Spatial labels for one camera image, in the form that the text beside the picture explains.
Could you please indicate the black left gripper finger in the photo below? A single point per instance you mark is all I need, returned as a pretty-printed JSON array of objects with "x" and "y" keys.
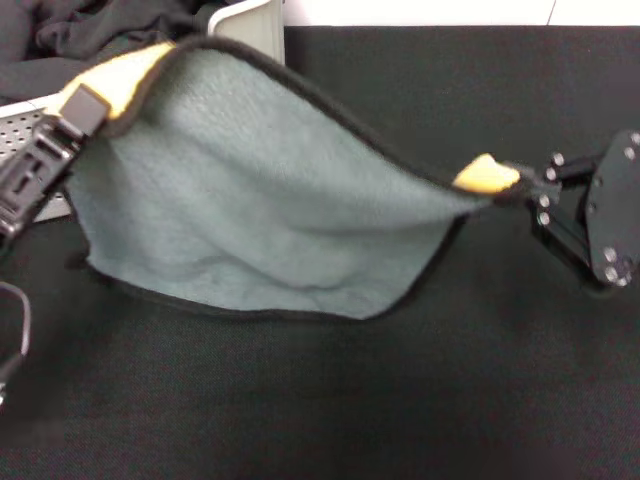
[{"x": 82, "y": 110}]

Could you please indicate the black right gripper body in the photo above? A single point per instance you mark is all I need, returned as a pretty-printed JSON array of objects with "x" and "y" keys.
[{"x": 617, "y": 210}]

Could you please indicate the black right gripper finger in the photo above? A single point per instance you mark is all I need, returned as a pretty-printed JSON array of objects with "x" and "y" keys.
[
  {"x": 570, "y": 167},
  {"x": 560, "y": 222}
]

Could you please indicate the grey yellow towel black trim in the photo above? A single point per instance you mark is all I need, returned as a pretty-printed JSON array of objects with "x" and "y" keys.
[{"x": 250, "y": 200}]

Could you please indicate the grey perforated plastic storage box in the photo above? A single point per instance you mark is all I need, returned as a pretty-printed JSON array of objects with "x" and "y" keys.
[{"x": 250, "y": 25}]

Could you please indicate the black tablecloth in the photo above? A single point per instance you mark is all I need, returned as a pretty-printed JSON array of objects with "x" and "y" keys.
[{"x": 350, "y": 400}]

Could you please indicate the black crumpled cloth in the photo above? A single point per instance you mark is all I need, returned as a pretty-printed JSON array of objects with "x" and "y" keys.
[{"x": 75, "y": 30}]

